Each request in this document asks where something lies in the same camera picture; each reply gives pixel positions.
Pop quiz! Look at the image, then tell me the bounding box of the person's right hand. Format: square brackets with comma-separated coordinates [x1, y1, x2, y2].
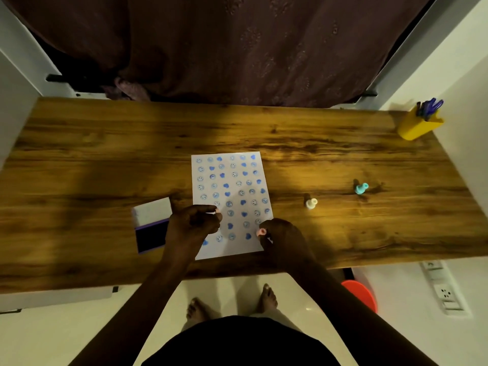
[259, 219, 316, 272]

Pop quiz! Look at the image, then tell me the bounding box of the person's left hand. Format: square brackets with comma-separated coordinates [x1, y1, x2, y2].
[164, 204, 223, 266]

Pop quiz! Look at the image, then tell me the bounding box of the person's right forearm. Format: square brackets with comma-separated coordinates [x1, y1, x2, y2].
[284, 261, 440, 366]

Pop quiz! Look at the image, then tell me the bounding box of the person's left forearm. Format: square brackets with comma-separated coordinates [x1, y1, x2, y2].
[69, 257, 195, 366]

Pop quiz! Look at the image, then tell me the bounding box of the white paper with blue stamps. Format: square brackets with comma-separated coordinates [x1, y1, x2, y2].
[191, 151, 274, 261]

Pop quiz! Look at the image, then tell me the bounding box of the open purple ink pad case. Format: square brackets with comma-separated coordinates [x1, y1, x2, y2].
[131, 197, 173, 255]

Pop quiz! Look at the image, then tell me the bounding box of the person's right foot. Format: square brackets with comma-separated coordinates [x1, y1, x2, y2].
[259, 283, 279, 314]

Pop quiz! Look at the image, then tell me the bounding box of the person's foot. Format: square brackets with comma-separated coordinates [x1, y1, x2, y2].
[186, 297, 209, 325]
[259, 283, 279, 314]

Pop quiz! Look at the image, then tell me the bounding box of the person's left foot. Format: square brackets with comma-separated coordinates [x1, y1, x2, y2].
[186, 297, 209, 325]

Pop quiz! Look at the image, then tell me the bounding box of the person's black garment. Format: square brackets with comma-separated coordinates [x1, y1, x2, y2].
[141, 315, 342, 366]

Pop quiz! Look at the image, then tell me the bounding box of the red plastic stool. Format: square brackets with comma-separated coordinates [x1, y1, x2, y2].
[341, 280, 378, 314]

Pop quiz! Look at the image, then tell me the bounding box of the dark maroon curtain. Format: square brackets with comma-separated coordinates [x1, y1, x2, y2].
[0, 0, 436, 109]

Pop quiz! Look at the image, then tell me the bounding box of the white power strip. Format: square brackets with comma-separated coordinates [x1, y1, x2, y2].
[421, 260, 469, 317]

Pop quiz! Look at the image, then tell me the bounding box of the yellow pen holder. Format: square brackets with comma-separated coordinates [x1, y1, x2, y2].
[397, 104, 445, 142]

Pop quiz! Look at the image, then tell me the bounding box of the bunch of blue pens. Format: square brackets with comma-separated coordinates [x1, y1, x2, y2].
[415, 98, 444, 121]

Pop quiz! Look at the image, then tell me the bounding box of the white table support bracket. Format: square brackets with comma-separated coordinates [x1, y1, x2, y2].
[0, 285, 119, 314]

